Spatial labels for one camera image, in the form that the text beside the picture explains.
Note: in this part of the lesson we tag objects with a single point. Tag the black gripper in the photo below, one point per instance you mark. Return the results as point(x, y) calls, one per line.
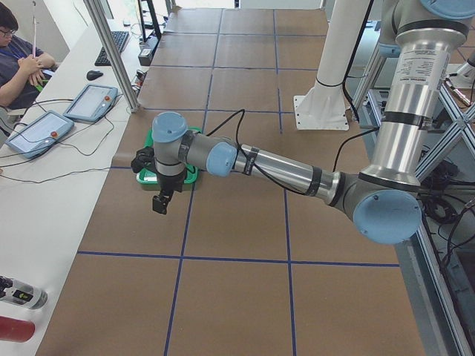
point(169, 184)

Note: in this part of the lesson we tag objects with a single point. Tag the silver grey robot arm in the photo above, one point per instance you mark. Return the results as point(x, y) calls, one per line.
point(381, 199)

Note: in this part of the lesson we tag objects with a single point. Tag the green plastic tray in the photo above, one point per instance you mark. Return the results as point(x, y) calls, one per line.
point(148, 179)

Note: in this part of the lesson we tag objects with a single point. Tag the brown paper table cover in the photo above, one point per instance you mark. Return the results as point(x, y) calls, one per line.
point(238, 266)

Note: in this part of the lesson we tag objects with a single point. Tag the far teach pendant tablet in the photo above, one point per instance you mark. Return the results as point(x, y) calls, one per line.
point(92, 103)

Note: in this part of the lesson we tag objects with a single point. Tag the teach pendant tablet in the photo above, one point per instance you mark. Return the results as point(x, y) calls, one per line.
point(92, 103)
point(41, 134)

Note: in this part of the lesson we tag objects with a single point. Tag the near teach pendant tablet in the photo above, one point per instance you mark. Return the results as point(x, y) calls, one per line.
point(41, 134)

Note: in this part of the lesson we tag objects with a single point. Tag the black computer mouse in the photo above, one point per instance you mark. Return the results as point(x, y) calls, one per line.
point(93, 74)

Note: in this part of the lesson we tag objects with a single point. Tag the seated person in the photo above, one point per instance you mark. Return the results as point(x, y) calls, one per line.
point(22, 67)

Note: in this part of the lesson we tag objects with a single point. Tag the red cylinder bottle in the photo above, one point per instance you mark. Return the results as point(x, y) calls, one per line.
point(15, 330)

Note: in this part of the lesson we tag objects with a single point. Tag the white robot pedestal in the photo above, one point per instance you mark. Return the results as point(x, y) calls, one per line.
point(323, 107)

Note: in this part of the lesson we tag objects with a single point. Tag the aluminium frame post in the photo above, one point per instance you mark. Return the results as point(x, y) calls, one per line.
point(100, 22)

